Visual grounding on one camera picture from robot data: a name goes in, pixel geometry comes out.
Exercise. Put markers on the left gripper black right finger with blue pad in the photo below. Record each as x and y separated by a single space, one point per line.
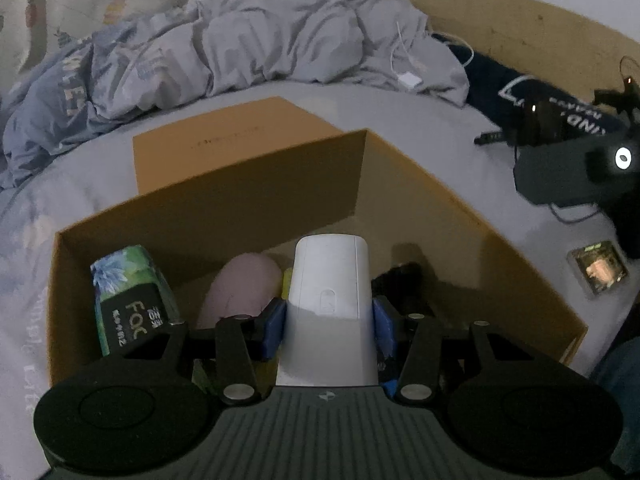
419 358

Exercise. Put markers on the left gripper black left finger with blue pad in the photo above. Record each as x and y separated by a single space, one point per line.
234 361

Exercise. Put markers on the white plastic device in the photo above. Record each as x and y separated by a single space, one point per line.
329 335

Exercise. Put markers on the dark grey flat box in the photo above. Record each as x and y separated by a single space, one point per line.
556 174

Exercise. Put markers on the black item in box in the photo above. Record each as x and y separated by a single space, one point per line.
408 288

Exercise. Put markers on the pink soft pouch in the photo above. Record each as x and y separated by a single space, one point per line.
244 286

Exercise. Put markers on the small square foil packet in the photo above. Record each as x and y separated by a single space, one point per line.
598 267

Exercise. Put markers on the blue printed bed sheet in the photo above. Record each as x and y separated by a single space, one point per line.
435 134

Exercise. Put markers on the green tissue pack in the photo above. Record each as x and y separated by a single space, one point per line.
133 299

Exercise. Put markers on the wooden headboard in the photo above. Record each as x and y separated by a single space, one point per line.
561 47

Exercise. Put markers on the open brown cardboard box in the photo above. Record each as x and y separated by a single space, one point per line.
356 184

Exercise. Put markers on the brown cardboard box lid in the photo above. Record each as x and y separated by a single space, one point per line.
200 144

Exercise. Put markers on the crumpled blue grey duvet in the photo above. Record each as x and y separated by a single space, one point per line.
169 59

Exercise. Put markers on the white charger with cable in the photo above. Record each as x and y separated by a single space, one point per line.
410 80

